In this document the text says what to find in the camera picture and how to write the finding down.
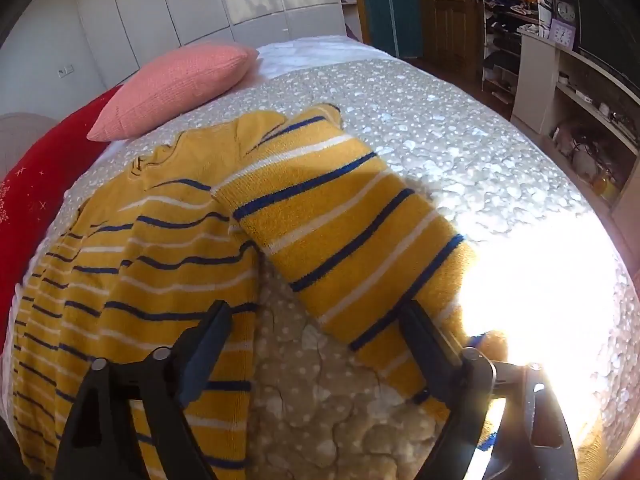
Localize red patterned pillow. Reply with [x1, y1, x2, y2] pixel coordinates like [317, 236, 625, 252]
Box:
[0, 85, 123, 341]

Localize white bed sheet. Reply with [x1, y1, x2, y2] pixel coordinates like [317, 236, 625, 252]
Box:
[252, 35, 396, 82]

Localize white open shelf unit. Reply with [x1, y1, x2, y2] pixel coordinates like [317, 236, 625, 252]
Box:
[510, 27, 640, 211]

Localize brown wooden door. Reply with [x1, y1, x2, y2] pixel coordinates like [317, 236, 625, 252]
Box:
[415, 0, 479, 67]

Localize yellow striped knit sweater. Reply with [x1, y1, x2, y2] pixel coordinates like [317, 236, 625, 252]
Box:
[11, 102, 608, 480]

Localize beige padded headboard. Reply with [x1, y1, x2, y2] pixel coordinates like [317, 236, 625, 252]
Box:
[0, 112, 57, 182]

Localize black flat television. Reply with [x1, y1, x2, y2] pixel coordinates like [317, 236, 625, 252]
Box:
[575, 0, 640, 82]

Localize teal curtain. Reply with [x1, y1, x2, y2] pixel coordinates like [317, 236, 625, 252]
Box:
[356, 0, 424, 59]

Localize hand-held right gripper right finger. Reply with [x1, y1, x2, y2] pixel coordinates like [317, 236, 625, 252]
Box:
[400, 300, 581, 480]

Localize beige spotted blanket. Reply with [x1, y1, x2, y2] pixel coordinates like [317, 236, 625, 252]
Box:
[10, 57, 633, 480]

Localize purple square clock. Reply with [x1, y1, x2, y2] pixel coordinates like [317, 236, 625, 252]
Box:
[549, 19, 577, 50]

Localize pink knit pillow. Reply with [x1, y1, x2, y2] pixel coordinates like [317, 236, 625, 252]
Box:
[86, 42, 260, 142]

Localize shoe rack with shoes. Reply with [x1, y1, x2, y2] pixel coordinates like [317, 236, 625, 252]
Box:
[477, 0, 552, 112]

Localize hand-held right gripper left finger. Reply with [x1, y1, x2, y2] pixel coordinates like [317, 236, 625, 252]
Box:
[54, 300, 234, 480]

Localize dark ornate mantel clock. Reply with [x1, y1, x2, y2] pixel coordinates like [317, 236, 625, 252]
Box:
[550, 0, 581, 26]

